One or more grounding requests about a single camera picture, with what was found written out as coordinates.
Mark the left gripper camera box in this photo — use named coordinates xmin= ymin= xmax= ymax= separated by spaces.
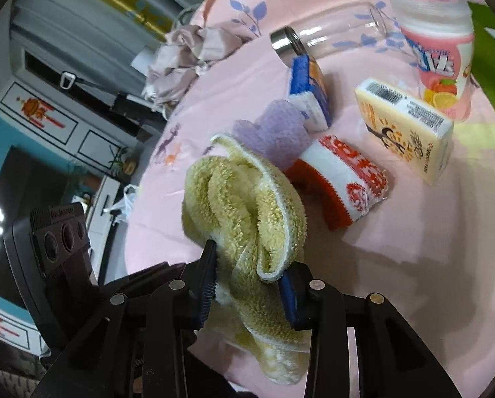
xmin=30 ymin=202 xmax=93 ymax=279

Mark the crumpled beige cloth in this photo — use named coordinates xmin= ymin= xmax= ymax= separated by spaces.
xmin=142 ymin=24 xmax=246 ymax=111

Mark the pink wet wipes canister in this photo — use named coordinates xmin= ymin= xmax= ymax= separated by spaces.
xmin=389 ymin=0 xmax=475 ymax=121

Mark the blue orange tissue pack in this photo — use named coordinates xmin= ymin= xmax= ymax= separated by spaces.
xmin=288 ymin=55 xmax=332 ymax=132

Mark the red white sock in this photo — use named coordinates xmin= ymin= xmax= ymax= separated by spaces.
xmin=285 ymin=135 xmax=389 ymax=231

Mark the yellow white towel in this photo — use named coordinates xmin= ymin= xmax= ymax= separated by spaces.
xmin=182 ymin=134 xmax=310 ymax=385

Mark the glass bottle steel cap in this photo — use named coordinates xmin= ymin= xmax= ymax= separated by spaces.
xmin=270 ymin=2 xmax=388 ymax=67

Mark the white cabinet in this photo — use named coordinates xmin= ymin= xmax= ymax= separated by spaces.
xmin=0 ymin=32 xmax=166 ymax=357

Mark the yellow tissue pack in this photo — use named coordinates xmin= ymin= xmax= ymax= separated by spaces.
xmin=355 ymin=77 xmax=454 ymax=185

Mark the pink printed bed sheet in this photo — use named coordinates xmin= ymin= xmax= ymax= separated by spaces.
xmin=125 ymin=0 xmax=495 ymax=397

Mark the green cardboard box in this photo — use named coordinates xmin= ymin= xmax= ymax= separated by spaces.
xmin=469 ymin=2 xmax=495 ymax=110

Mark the teal curtain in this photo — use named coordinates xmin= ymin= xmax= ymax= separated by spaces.
xmin=10 ymin=0 xmax=203 ymax=94

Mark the white plastic bag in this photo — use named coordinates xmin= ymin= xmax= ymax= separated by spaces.
xmin=102 ymin=184 xmax=140 ymax=224

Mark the black television screen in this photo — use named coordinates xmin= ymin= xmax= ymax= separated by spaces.
xmin=0 ymin=147 xmax=75 ymax=309

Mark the purple mesh bath pouf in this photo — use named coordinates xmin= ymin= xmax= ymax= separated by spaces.
xmin=232 ymin=100 xmax=313 ymax=171

